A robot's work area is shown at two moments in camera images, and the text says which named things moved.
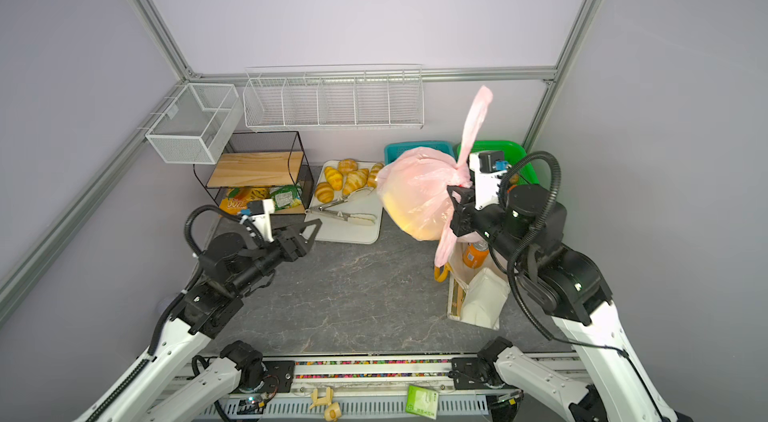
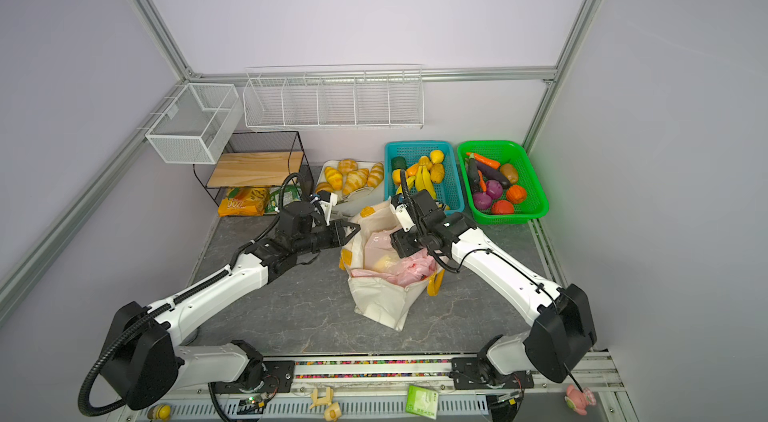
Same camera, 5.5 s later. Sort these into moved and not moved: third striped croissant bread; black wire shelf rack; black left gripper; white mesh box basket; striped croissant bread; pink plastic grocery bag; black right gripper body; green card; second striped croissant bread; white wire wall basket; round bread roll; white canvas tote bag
Moved: white canvas tote bag; black left gripper; pink plastic grocery bag; black right gripper body
Not moved: white wire wall basket; green card; black wire shelf rack; third striped croissant bread; white mesh box basket; round bread roll; second striped croissant bread; striped croissant bread
